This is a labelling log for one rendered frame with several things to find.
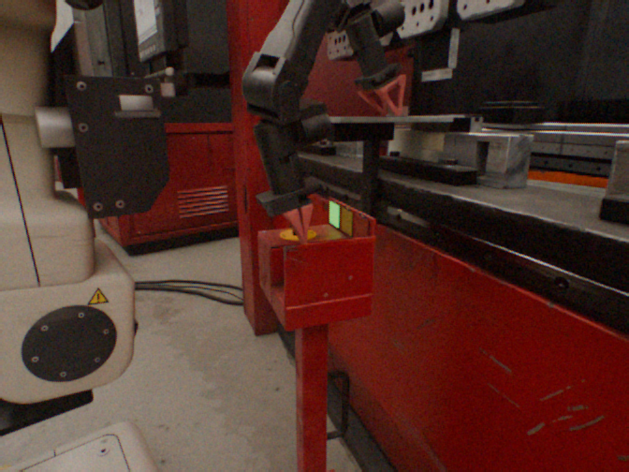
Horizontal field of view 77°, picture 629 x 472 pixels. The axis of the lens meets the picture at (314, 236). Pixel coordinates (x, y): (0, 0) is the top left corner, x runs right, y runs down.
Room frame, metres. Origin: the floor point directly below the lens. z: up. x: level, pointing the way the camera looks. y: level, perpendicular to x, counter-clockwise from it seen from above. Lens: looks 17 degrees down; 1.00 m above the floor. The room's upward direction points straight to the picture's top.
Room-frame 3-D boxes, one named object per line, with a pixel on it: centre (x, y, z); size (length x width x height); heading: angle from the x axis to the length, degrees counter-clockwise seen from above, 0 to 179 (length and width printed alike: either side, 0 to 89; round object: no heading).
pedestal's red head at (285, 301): (0.69, 0.01, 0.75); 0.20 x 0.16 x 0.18; 20
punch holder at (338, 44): (1.34, -0.11, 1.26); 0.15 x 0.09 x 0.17; 22
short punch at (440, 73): (0.95, -0.27, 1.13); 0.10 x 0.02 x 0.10; 22
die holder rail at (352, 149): (1.46, -0.06, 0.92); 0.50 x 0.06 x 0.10; 22
